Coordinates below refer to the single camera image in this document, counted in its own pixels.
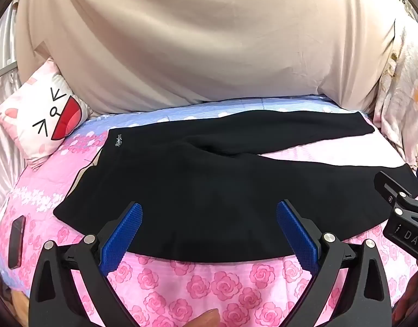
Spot beige duvet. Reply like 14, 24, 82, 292
14, 0, 397, 114

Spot dark smartphone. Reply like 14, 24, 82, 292
8, 215, 26, 269

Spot person's right hand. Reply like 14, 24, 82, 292
392, 269, 418, 327

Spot silver satin curtain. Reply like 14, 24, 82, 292
0, 3, 29, 222

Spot metal rail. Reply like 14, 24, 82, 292
0, 60, 18, 83

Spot pink rose bed sheet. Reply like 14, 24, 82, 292
0, 93, 418, 327

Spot cream floral cloth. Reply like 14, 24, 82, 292
372, 0, 418, 167

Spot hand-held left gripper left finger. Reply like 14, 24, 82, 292
28, 202, 143, 327

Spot cartoon cat face pillow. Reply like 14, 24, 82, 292
0, 58, 92, 167

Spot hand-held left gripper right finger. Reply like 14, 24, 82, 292
276, 200, 388, 327

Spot black pants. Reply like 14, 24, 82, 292
53, 110, 418, 264

